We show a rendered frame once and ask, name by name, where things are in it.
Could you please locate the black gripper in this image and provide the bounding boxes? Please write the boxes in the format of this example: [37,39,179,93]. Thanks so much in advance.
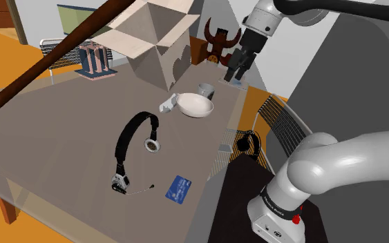
[223,28,269,83]

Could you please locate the brown horned figure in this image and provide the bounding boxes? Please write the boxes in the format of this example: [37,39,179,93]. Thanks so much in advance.
[202,17,243,67]

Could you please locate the orange wooden box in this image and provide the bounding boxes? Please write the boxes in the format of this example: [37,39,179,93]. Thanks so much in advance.
[189,35,213,67]

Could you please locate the grey cup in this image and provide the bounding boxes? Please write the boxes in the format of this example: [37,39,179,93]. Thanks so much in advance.
[197,82,216,101]

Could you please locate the white bowl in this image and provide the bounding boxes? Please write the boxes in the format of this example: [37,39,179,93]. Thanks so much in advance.
[175,92,215,119]

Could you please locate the black headphones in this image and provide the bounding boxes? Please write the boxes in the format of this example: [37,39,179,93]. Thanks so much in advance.
[236,130,262,162]

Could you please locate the small white crumpled object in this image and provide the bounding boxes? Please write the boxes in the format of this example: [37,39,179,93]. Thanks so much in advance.
[158,93,179,115]

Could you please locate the open beige cardboard box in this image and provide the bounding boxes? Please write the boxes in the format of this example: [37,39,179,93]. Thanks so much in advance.
[91,0,201,93]

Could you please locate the dark robot stand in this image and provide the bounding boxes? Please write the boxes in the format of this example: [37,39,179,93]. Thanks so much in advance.
[207,153,330,243]

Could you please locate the black headset with microphone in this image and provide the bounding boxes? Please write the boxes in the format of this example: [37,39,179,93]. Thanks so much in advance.
[110,110,162,196]

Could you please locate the blue card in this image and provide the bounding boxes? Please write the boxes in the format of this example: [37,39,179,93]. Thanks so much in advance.
[164,174,193,206]

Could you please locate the pink and blue rack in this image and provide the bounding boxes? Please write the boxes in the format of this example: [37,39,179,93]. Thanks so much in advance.
[77,39,119,81]

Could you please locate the grey wooden table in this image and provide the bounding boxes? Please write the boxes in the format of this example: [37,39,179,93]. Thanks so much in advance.
[0,61,249,243]

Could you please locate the dark brown wooden beam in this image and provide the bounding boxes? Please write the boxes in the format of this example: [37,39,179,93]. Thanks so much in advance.
[0,0,137,128]

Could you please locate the white wire-back chair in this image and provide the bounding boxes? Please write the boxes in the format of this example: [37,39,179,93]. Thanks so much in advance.
[210,93,314,177]
[39,37,115,86]

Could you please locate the green wall picture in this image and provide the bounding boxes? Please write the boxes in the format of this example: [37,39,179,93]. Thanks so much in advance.
[56,3,114,37]

